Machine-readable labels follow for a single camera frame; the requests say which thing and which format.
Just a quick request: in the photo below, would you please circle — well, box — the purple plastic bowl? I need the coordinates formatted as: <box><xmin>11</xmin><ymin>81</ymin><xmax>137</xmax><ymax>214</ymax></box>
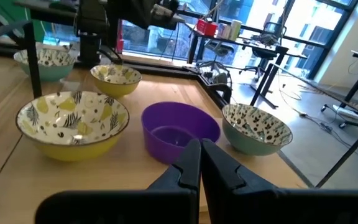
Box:
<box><xmin>140</xmin><ymin>101</ymin><xmax>222</xmax><ymax>165</ymax></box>

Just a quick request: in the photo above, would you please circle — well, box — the black window frame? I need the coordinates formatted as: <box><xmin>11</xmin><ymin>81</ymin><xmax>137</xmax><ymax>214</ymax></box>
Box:
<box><xmin>116</xmin><ymin>0</ymin><xmax>358</xmax><ymax>80</ymax></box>

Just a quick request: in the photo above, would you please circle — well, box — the yellow bowl leaf-patterned inside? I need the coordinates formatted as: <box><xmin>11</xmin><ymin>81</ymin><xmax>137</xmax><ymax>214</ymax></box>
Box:
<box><xmin>89</xmin><ymin>63</ymin><xmax>143</xmax><ymax>99</ymax></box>
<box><xmin>15</xmin><ymin>90</ymin><xmax>131</xmax><ymax>162</ymax></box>

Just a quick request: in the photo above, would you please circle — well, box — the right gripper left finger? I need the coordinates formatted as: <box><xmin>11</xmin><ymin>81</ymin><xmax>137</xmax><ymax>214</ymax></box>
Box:
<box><xmin>34</xmin><ymin>138</ymin><xmax>202</xmax><ymax>224</ymax></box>

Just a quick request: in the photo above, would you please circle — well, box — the thin black frame post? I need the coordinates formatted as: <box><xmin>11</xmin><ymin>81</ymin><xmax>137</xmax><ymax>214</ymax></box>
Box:
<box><xmin>316</xmin><ymin>121</ymin><xmax>358</xmax><ymax>190</ymax></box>

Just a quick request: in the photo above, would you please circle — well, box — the red box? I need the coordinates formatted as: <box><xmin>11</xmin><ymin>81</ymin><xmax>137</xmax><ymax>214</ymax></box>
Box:
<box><xmin>196</xmin><ymin>18</ymin><xmax>219</xmax><ymax>37</ymax></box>

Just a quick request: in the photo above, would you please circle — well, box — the black office chair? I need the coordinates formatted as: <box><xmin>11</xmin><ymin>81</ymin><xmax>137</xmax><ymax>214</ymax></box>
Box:
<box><xmin>196</xmin><ymin>40</ymin><xmax>234</xmax><ymax>86</ymax></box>
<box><xmin>239</xmin><ymin>21</ymin><xmax>288</xmax><ymax>75</ymax></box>

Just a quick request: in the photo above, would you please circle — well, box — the teal bowl patterned inside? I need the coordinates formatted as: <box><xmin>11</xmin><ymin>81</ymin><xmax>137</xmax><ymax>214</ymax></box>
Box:
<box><xmin>13</xmin><ymin>47</ymin><xmax>76</xmax><ymax>83</ymax></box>
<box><xmin>221</xmin><ymin>103</ymin><xmax>294</xmax><ymax>157</ymax></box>

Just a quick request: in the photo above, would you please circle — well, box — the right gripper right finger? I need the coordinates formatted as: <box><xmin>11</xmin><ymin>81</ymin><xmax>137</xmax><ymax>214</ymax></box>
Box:
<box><xmin>201</xmin><ymin>139</ymin><xmax>358</xmax><ymax>224</ymax></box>

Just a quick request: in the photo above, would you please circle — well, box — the tall white roll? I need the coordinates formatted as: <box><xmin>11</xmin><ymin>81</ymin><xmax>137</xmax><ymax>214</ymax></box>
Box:
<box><xmin>230</xmin><ymin>19</ymin><xmax>243</xmax><ymax>41</ymax></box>

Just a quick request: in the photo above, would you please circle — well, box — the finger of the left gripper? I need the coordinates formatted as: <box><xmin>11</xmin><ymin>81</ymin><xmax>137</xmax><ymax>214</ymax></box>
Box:
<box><xmin>154</xmin><ymin>14</ymin><xmax>186</xmax><ymax>31</ymax></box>
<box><xmin>154</xmin><ymin>1</ymin><xmax>186</xmax><ymax>19</ymax></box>

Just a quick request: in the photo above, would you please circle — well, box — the black standing desk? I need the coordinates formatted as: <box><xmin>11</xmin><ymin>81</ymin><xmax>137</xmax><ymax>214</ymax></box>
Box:
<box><xmin>183</xmin><ymin>24</ymin><xmax>309</xmax><ymax>110</ymax></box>

